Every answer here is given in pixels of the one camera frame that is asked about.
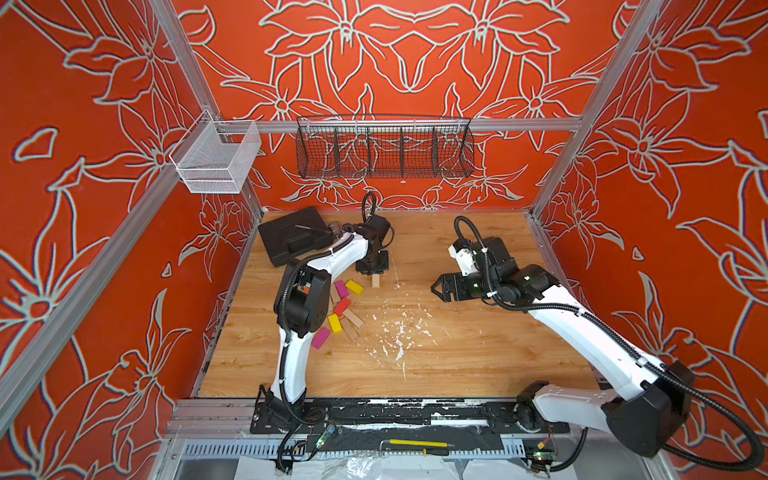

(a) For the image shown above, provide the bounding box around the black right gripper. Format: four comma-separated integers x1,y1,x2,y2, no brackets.
431,270,502,299

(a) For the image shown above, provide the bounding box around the yellow block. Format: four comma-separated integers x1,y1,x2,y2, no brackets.
328,314,343,334
345,280,364,295

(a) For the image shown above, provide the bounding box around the natural wooden block angled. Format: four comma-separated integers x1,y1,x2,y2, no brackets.
344,309,364,329

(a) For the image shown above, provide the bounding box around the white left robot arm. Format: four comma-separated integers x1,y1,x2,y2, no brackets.
270,214,394,410

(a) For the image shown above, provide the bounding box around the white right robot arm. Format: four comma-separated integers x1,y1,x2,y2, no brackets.
432,237,693,457

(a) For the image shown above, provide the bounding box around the magenta block near arm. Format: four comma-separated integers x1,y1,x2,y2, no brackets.
334,281,349,298

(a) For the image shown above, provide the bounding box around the black plastic tool case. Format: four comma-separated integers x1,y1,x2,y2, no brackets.
258,206,333,267

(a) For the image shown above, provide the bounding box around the red block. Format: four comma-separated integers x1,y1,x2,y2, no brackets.
333,297,351,316

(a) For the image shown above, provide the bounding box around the magenta block front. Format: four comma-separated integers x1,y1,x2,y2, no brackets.
311,327,332,350

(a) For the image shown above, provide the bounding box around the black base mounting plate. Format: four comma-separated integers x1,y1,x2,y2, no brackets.
249,395,571,436

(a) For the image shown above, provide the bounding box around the black wire basket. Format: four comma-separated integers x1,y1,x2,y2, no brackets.
295,114,476,180

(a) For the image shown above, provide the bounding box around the white wire basket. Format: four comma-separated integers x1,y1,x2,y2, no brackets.
170,109,262,194

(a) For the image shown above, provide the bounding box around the black corrugated cable conduit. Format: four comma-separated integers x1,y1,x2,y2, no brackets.
452,215,766,473

